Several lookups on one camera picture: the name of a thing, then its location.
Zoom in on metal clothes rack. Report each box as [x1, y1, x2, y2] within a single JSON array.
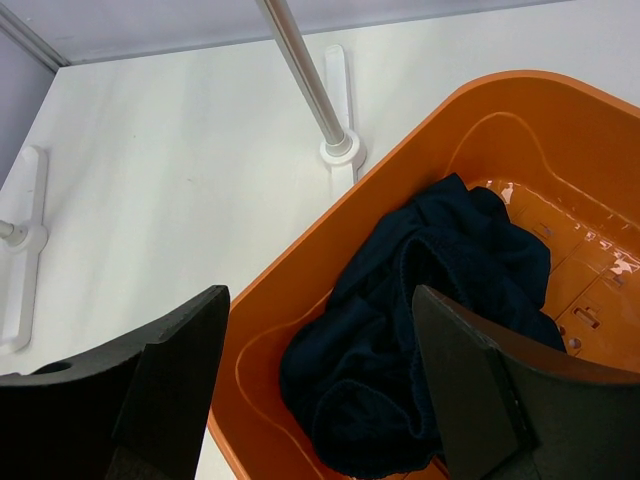
[[1, 1, 367, 355]]

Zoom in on orange plastic basket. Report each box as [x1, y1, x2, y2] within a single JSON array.
[[209, 71, 639, 479]]

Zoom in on navy blue shorts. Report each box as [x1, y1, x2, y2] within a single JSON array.
[[279, 174, 564, 479]]

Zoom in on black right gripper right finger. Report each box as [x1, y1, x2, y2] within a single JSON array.
[[412, 285, 639, 479]]

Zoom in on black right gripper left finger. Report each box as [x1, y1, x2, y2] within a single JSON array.
[[1, 286, 230, 479]]

